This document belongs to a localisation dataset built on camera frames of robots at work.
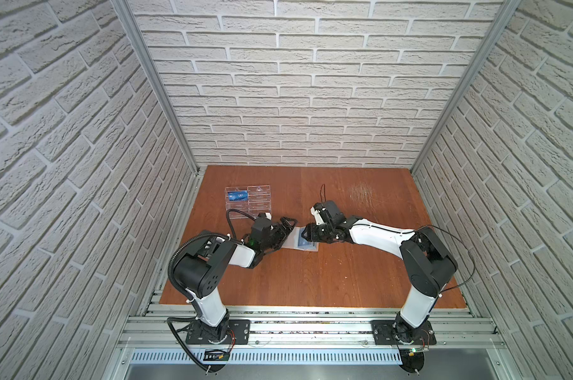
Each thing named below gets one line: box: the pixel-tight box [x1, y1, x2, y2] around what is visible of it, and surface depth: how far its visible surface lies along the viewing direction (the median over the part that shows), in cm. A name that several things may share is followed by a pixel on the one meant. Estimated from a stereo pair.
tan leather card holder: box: [281, 226, 319, 252], surface depth 94 cm
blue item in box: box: [227, 190, 249, 202], surface depth 102 cm
